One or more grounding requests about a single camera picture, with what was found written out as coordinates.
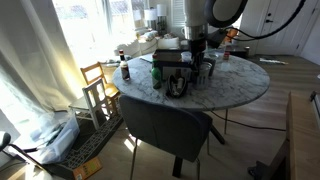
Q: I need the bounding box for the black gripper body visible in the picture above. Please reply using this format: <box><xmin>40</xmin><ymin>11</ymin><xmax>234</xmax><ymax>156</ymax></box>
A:
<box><xmin>188</xmin><ymin>34</ymin><xmax>208</xmax><ymax>56</ymax></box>

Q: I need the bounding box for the silver metal cup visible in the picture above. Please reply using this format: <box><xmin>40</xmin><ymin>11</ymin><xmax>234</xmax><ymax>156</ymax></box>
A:
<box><xmin>194</xmin><ymin>61</ymin><xmax>214</xmax><ymax>91</ymax></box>

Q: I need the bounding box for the clear cup with dark contents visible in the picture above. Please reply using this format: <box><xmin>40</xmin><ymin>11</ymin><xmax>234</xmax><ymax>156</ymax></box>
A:
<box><xmin>203</xmin><ymin>57</ymin><xmax>217</xmax><ymax>78</ymax></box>

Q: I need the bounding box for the dark cardboard box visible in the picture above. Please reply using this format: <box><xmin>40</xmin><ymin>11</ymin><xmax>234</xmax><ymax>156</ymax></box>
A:
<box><xmin>154</xmin><ymin>48</ymin><xmax>201</xmax><ymax>83</ymax></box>

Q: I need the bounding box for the black mug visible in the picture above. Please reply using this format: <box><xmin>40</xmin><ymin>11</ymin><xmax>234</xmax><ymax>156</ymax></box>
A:
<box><xmin>165</xmin><ymin>73</ymin><xmax>189</xmax><ymax>100</ymax></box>

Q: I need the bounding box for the green glass bottle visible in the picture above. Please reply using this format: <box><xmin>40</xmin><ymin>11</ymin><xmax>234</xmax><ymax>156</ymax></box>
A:
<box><xmin>151</xmin><ymin>53</ymin><xmax>164</xmax><ymax>90</ymax></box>

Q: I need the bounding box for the white table lamp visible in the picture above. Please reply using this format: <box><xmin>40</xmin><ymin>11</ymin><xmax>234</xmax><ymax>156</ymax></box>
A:
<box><xmin>143</xmin><ymin>8</ymin><xmax>158</xmax><ymax>31</ymax></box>
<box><xmin>156</xmin><ymin>3</ymin><xmax>168</xmax><ymax>33</ymax></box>

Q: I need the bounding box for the white sofa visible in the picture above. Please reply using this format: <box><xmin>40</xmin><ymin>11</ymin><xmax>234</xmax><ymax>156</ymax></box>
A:
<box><xmin>114</xmin><ymin>29</ymin><xmax>182</xmax><ymax>58</ymax></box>

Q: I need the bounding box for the dark sauce bottle red cap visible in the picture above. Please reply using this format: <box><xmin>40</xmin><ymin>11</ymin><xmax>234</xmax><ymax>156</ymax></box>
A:
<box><xmin>118</xmin><ymin>49</ymin><xmax>131</xmax><ymax>82</ymax></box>

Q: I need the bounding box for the grey upholstered chair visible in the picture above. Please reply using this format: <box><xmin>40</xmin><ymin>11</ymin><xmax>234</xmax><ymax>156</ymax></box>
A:
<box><xmin>118</xmin><ymin>94</ymin><xmax>214</xmax><ymax>180</ymax></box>

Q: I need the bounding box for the white door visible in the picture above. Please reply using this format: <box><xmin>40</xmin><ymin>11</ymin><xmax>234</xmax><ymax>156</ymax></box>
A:
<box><xmin>254</xmin><ymin>0</ymin><xmax>316</xmax><ymax>56</ymax></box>

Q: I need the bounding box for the natural wood chair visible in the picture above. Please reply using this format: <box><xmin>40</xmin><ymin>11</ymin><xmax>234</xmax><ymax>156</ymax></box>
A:
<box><xmin>80</xmin><ymin>61</ymin><xmax>122</xmax><ymax>113</ymax></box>

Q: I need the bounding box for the small white wooden chair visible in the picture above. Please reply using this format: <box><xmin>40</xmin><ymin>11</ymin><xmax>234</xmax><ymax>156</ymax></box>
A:
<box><xmin>68</xmin><ymin>78</ymin><xmax>113</xmax><ymax>131</ymax></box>

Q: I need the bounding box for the wooden desk with black base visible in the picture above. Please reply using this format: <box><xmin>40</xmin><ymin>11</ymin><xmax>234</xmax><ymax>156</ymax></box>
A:
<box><xmin>247</xmin><ymin>91</ymin><xmax>320</xmax><ymax>180</ymax></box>

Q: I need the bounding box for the dark patterned floor mat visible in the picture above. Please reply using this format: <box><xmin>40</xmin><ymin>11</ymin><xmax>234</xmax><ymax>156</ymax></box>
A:
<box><xmin>42</xmin><ymin>113</ymin><xmax>125</xmax><ymax>180</ymax></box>

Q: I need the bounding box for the orange cardboard box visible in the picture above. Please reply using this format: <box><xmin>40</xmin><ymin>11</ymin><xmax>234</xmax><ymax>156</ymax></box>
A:
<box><xmin>72</xmin><ymin>156</ymin><xmax>104</xmax><ymax>180</ymax></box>

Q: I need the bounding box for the clear plastic storage bin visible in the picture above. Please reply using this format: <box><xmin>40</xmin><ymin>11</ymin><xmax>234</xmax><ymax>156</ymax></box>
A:
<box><xmin>27</xmin><ymin>112</ymin><xmax>81</xmax><ymax>165</ymax></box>

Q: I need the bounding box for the white curtain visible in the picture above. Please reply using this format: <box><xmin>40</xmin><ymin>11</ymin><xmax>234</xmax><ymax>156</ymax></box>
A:
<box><xmin>0</xmin><ymin>0</ymin><xmax>88</xmax><ymax>134</ymax></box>

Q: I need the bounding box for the black floor cable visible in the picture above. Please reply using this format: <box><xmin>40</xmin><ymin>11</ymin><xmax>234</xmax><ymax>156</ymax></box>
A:
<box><xmin>209</xmin><ymin>109</ymin><xmax>288</xmax><ymax>133</ymax></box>

